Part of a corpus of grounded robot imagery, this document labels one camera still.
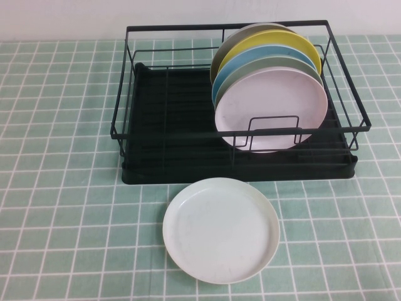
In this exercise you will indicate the white round plate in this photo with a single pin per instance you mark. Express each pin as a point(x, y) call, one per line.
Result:
point(219, 219)

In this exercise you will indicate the pink round plate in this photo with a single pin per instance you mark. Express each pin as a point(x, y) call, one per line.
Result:
point(269, 100)

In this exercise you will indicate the blue round plate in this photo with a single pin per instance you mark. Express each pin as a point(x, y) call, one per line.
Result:
point(250, 58)

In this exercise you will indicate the taupe round plate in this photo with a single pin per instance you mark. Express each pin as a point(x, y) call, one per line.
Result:
point(232, 40)

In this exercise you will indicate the grey-green round plate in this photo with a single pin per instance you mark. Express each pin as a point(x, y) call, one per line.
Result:
point(275, 61)

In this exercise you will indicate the yellow round plate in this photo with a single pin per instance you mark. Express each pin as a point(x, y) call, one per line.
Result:
point(275, 40)

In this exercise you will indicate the green checked tablecloth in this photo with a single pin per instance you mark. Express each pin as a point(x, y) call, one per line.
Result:
point(78, 235)

